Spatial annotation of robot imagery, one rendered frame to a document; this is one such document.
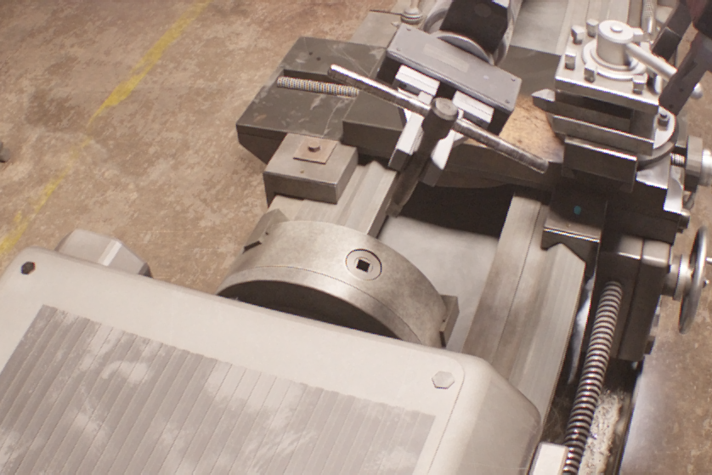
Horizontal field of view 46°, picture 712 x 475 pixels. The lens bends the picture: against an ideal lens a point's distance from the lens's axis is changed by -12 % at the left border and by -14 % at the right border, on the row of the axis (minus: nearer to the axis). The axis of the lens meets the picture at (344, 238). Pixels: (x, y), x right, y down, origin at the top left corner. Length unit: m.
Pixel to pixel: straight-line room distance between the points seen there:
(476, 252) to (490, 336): 0.30
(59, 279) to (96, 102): 2.64
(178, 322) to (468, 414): 0.24
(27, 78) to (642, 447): 2.71
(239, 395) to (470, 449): 0.17
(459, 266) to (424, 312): 0.64
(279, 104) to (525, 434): 1.10
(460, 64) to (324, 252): 0.23
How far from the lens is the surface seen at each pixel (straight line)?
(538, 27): 2.21
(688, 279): 1.66
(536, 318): 1.36
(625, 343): 1.70
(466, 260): 1.61
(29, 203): 3.07
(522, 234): 1.49
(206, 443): 0.66
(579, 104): 1.34
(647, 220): 1.55
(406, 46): 0.89
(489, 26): 0.90
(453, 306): 1.01
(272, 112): 1.68
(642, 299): 1.61
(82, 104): 3.44
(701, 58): 0.91
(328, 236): 0.95
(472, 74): 0.89
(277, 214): 1.01
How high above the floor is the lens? 1.88
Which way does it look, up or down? 45 degrees down
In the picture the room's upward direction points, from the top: 5 degrees counter-clockwise
